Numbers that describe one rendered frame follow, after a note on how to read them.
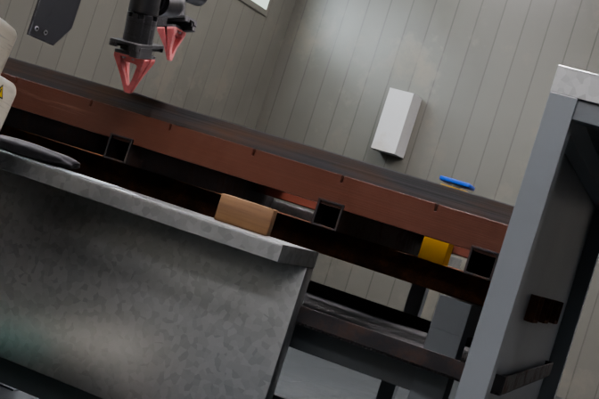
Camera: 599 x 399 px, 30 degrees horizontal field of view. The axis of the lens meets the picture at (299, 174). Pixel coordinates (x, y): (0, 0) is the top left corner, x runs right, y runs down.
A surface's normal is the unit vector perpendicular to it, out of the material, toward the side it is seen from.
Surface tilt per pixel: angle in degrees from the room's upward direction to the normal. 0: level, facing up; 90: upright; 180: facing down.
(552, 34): 90
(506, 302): 90
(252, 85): 90
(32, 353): 90
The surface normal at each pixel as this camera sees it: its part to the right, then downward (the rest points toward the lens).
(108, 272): -0.31, -0.13
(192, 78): 0.85, 0.26
